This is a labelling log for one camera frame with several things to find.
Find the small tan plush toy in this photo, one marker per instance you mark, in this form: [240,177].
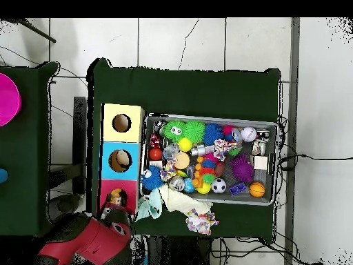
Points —
[116,196]

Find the mint green muslin cloth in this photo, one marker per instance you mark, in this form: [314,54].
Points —
[148,204]

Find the blue spiky ball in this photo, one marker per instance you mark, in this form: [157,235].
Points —
[213,134]
[153,178]

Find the cream yellow muslin cloth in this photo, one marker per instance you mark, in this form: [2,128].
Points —
[185,201]

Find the purple plush toy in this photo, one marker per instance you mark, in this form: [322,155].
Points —
[242,167]

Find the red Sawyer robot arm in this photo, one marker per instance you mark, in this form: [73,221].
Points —
[88,243]

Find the wooden box with three holes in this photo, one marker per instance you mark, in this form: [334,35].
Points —
[131,165]

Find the shallow clear mesh bin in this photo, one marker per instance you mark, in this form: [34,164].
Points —
[274,138]

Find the grey stand base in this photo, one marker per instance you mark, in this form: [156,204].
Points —
[63,203]

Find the black upright panel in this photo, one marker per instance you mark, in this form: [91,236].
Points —
[80,138]

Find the small yellow ball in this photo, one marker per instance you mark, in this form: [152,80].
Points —
[185,144]

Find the green furry googly-eyed toy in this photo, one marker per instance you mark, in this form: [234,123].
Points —
[175,131]

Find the green covered side table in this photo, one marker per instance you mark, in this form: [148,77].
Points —
[25,149]

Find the light blue cup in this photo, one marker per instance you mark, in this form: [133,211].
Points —
[3,176]

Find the black and white soccer ball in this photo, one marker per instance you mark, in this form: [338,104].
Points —
[219,185]

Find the green spiky ball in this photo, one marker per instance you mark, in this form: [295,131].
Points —
[194,132]

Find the small blue toy block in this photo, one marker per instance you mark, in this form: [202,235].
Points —
[238,189]

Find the dark green table cloth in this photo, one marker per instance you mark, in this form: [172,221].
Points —
[182,91]

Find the small orange basketball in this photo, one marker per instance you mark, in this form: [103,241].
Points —
[256,189]

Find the large pink round dish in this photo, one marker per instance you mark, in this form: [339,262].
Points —
[8,99]

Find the pale wooden block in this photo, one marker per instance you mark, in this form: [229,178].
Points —
[260,163]

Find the white baseball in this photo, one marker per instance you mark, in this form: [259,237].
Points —
[248,134]

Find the black rod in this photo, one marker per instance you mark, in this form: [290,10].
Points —
[33,30]

